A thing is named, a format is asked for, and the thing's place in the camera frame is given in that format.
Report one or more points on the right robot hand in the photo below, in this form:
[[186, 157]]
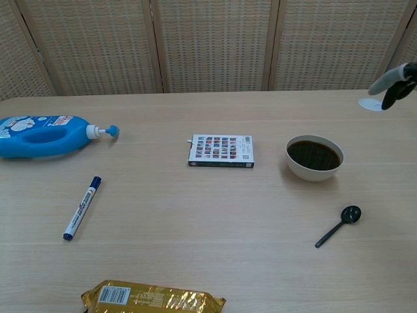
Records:
[[392, 81]]

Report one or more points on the woven folding screen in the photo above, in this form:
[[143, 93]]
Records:
[[211, 49]]

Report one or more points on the white round table grommet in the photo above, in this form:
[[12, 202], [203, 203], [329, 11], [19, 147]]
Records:
[[369, 104]]

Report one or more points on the white bowl dark inside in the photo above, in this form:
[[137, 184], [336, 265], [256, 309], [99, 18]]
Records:
[[314, 156]]

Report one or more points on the blue whiteboard marker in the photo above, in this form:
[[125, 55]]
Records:
[[82, 208]]

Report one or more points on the flat box with picture grid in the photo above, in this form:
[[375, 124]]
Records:
[[221, 151]]

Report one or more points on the black plastic spoon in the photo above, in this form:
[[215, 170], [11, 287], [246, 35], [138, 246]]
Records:
[[351, 214]]

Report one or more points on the blue pump detergent bottle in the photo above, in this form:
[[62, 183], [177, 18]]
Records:
[[49, 137]]

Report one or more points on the gold foil snack packet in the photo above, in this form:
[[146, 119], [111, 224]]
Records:
[[146, 298]]

